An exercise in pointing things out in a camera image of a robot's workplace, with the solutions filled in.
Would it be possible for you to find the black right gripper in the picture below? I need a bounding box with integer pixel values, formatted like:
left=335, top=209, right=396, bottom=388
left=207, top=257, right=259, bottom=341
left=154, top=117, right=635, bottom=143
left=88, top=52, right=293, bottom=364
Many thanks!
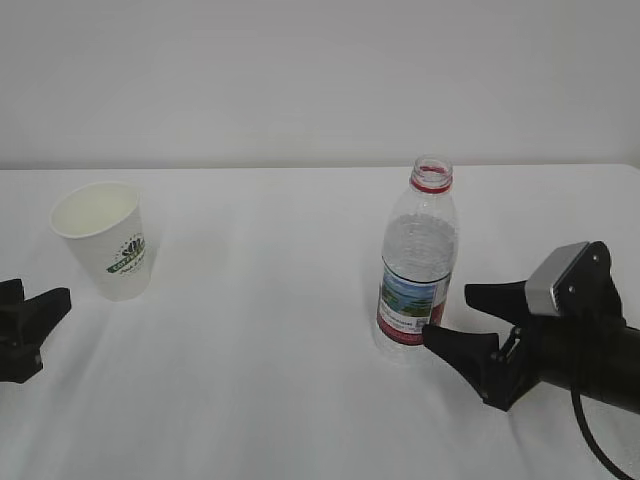
left=422, top=241, right=639, bottom=412

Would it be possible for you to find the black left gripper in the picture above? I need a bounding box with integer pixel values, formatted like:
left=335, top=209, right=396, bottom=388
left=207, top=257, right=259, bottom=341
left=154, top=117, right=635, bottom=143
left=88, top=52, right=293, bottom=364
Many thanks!
left=1, top=279, right=71, bottom=384

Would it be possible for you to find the white paper cup green logo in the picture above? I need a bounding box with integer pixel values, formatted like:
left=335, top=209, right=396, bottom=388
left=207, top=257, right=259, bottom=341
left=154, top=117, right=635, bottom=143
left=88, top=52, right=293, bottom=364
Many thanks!
left=50, top=181, right=150, bottom=302

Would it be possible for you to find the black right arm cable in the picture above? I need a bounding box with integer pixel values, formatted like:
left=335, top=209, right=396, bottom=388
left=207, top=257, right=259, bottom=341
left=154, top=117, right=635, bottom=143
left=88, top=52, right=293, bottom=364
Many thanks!
left=570, top=387, right=640, bottom=480

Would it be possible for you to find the clear plastic water bottle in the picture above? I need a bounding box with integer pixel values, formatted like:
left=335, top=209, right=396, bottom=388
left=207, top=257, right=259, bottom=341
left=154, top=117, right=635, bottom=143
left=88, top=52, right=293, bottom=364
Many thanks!
left=373, top=156, right=459, bottom=366

